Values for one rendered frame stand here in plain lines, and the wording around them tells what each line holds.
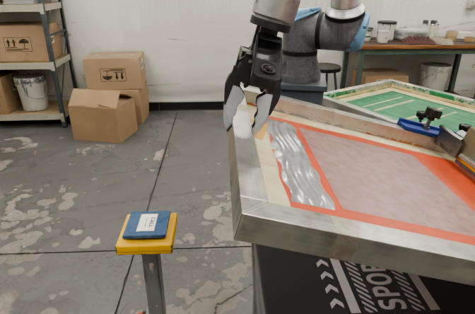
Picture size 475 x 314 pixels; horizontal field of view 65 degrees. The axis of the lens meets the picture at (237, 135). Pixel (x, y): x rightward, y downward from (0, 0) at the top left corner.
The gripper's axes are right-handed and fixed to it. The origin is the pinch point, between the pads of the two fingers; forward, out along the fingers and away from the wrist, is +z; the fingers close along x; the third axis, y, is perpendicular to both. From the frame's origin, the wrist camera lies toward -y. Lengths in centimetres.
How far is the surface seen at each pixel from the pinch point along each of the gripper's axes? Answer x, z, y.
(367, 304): -30.7, 23.5, -13.2
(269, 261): -14.2, 28.0, -0.7
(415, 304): -39.4, 21.1, -13.6
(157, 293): 7, 54, 10
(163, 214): 10.3, 32.7, 15.0
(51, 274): 62, 148, 102
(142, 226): 14.5, 33.8, 10.2
